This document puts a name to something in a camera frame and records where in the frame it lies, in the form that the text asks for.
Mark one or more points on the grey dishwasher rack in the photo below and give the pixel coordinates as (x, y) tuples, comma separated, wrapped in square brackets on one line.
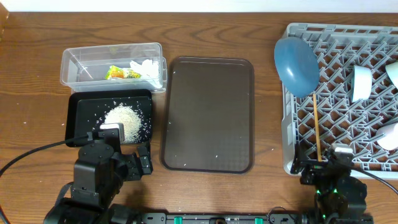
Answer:
[(338, 48)]

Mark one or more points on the clear plastic waste bin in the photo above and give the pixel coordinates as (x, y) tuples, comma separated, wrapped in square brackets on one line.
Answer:
[(83, 69)]

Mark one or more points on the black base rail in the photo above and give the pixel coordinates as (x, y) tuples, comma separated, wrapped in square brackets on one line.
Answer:
[(276, 215)]

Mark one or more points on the pink cup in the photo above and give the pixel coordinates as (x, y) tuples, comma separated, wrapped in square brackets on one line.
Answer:
[(389, 137)]

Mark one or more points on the pile of white rice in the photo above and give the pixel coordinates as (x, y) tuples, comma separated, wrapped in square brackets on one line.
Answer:
[(136, 127)]

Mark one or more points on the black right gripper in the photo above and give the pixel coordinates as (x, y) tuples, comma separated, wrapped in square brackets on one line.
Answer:
[(308, 175)]

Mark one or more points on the black plastic tray bin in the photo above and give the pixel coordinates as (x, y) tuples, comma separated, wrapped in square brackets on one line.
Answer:
[(83, 106)]

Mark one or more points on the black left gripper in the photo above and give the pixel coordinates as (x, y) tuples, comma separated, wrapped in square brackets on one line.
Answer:
[(132, 173)]

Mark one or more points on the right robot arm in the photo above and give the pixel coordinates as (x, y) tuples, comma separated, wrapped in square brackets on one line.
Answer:
[(339, 197)]

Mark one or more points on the light blue rice bowl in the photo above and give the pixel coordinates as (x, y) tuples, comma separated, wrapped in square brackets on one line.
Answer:
[(361, 83)]

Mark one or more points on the mint green bowl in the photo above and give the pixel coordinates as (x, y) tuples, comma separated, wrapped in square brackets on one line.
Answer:
[(392, 72)]

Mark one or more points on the dark brown serving tray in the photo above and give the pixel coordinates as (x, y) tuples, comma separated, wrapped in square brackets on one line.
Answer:
[(209, 116)]

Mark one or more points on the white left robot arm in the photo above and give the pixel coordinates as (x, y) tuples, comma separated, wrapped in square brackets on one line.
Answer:
[(99, 174)]

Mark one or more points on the yellow green snack wrapper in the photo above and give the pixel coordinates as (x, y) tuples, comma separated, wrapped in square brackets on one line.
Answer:
[(115, 72)]

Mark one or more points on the dark blue plate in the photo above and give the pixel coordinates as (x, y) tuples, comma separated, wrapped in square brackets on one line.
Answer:
[(296, 66)]

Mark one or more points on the white paper napkin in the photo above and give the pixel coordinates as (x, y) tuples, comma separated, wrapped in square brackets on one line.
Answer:
[(148, 68)]

